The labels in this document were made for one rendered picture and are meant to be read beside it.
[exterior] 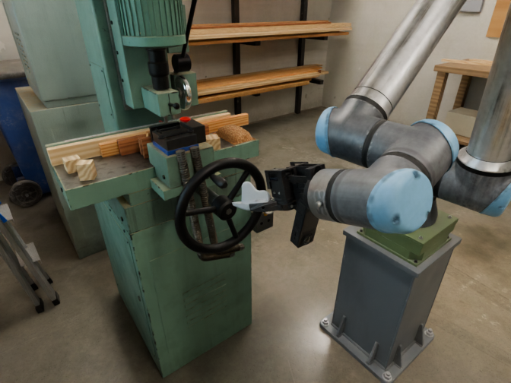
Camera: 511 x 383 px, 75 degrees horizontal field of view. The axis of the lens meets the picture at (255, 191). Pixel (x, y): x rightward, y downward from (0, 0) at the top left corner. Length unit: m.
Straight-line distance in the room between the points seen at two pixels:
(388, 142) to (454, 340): 1.37
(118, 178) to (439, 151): 0.75
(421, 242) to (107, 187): 0.95
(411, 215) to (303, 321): 1.25
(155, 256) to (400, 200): 0.83
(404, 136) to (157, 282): 0.89
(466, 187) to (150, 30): 0.97
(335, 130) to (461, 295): 1.56
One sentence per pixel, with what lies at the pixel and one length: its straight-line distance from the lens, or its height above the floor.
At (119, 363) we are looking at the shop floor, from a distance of 1.65.
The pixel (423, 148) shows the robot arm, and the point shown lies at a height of 1.11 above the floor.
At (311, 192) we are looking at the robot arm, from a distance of 0.55.
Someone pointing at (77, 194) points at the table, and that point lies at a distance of 0.94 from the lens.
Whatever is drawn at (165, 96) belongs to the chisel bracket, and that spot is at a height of 1.06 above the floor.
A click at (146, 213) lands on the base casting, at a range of 1.03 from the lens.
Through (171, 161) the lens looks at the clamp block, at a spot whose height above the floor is 0.95.
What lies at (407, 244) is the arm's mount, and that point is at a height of 0.62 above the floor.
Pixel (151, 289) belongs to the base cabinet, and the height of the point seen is 0.47.
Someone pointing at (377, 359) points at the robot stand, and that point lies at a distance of 1.59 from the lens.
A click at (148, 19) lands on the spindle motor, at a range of 1.00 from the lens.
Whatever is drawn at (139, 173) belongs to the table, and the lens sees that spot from 0.96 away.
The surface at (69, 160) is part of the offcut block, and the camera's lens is 1.01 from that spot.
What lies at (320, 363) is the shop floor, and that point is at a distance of 1.57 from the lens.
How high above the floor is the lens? 1.29
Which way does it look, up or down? 29 degrees down
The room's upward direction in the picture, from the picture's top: straight up
